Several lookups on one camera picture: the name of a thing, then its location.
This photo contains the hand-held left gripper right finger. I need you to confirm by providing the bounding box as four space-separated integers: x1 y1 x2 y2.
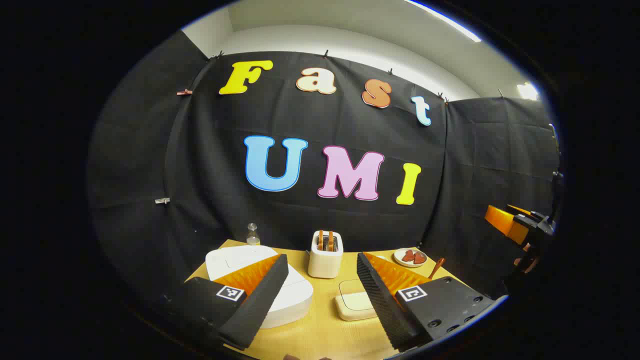
356 252 501 352

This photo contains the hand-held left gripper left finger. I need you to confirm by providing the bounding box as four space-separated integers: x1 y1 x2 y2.
164 254 290 351

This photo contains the white rice heap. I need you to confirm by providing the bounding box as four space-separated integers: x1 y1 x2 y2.
335 292 379 321

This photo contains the white rice cooker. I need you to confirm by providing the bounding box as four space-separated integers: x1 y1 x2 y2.
205 244 315 330

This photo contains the clear glass tray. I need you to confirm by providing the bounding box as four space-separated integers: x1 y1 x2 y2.
334 278 396 322

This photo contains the white round plate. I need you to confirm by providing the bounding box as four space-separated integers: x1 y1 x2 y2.
393 247 429 269

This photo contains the white toaster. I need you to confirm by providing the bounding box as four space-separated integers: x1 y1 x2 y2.
307 230 345 280

